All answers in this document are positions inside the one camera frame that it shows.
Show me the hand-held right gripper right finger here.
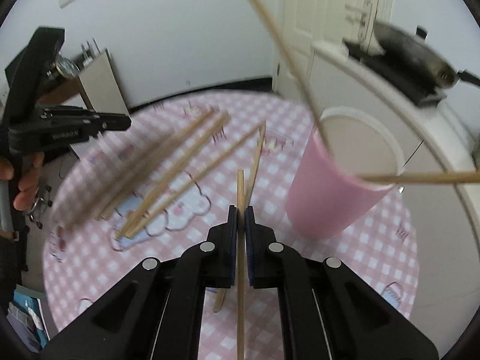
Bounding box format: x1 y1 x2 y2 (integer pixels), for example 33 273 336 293
244 205 439 360

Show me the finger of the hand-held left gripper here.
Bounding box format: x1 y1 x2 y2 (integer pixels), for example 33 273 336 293
39 108 133 138

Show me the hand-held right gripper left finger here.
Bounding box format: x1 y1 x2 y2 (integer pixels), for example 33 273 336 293
39 204 238 360

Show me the wooden chopstick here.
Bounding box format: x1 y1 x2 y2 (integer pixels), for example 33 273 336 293
228 0 334 151
356 171 480 185
213 121 268 314
236 169 247 360

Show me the pink paper cup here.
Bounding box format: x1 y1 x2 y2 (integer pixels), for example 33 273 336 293
286 107 405 240

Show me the bunch of wooden chopsticks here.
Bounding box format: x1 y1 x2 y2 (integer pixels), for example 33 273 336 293
52 109 263 241

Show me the person's left hand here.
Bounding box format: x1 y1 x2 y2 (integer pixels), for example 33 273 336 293
0 153 45 211

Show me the white cabinet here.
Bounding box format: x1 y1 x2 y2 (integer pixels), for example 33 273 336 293
77 48 131 118

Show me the pink checkered tablecloth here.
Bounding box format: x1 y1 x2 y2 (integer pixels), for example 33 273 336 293
42 92 419 360

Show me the white kitchen counter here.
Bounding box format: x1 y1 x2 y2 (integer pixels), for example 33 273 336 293
310 41 480 346

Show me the stack of magazines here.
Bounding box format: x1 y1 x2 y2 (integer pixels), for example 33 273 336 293
7 284 50 351

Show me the black stove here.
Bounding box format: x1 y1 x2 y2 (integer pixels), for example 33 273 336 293
344 38 448 106

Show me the white door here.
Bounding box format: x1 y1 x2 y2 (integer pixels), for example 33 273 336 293
273 0 395 96

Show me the dark metal wok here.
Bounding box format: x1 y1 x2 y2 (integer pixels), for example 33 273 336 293
370 20 480 88

